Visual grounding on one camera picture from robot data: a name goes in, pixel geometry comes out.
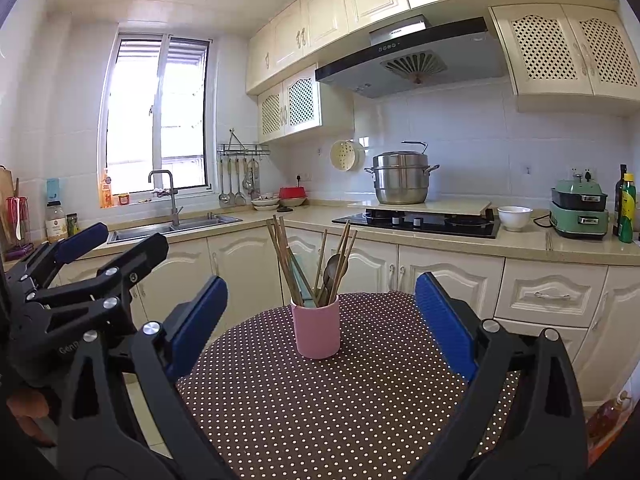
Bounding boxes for metal faucet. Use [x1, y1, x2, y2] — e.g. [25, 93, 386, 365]
[147, 169, 184, 227]

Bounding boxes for metal spatula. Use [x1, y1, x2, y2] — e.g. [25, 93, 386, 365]
[233, 157, 247, 206]

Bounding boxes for pink cup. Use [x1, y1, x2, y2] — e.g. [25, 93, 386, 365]
[291, 294, 342, 360]

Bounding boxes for metal ladle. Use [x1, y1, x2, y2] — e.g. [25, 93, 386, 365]
[218, 157, 231, 205]

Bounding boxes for cream round colander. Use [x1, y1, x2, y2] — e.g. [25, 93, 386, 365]
[329, 138, 369, 171]

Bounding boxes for person's left hand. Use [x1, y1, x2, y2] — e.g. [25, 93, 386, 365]
[7, 389, 56, 448]

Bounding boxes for kitchen window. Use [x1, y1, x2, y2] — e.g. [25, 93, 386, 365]
[97, 32, 216, 197]

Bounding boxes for wooden cutting board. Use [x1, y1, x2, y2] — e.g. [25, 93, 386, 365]
[0, 164, 16, 261]

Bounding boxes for steel steamer pot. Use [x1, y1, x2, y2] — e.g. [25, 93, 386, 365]
[363, 140, 441, 206]

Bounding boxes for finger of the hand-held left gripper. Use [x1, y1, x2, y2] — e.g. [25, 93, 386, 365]
[15, 222, 109, 286]
[37, 233, 169, 311]

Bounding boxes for green bottle yellow cap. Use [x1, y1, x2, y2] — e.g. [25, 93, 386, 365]
[617, 173, 637, 245]

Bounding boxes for wall utensil rack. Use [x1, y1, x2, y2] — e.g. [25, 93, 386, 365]
[216, 128, 271, 159]

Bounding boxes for orange bottle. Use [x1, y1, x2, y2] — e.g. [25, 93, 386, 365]
[99, 168, 114, 209]

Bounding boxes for bunch of wooden chopsticks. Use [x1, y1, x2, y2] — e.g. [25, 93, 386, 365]
[265, 215, 358, 307]

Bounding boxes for white bowl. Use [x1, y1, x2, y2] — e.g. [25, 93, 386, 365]
[497, 204, 534, 233]

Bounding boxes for green electric cooker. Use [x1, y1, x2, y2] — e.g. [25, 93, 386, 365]
[548, 179, 611, 240]

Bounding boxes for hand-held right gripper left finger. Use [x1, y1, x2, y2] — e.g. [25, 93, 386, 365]
[57, 275, 236, 480]

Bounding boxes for pink transparent utensil holder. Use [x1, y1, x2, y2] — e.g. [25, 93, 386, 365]
[4, 194, 34, 257]

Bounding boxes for cream upper wall cabinets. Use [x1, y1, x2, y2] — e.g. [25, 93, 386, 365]
[244, 0, 622, 97]

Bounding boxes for cream base cabinets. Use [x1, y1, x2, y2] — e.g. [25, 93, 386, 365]
[50, 229, 640, 413]

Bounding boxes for teal handled utensil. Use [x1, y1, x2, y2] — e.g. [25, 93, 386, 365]
[294, 260, 317, 309]

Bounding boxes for small lattice door cabinet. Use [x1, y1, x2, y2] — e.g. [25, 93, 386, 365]
[256, 63, 356, 144]

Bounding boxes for wide lattice door cabinet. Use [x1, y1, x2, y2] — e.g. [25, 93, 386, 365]
[488, 3, 640, 117]

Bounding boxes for cream stove cover board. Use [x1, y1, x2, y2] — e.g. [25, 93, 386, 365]
[347, 199, 494, 216]

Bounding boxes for grey range hood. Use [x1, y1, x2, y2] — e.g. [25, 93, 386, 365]
[314, 14, 509, 100]

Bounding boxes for dark oil bottle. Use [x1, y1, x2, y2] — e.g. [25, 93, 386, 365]
[613, 163, 629, 237]

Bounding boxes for white lidded glass jar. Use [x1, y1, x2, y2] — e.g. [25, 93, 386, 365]
[44, 200, 70, 245]

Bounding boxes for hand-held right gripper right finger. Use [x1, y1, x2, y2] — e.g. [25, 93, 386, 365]
[407, 272, 588, 480]

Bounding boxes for steel sink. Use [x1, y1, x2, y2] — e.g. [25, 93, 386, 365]
[106, 213, 244, 245]

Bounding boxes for polka dot round table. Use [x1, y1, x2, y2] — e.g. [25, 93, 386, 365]
[175, 291, 521, 480]

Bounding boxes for black gas stove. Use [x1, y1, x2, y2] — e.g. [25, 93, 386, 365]
[331, 207, 502, 240]

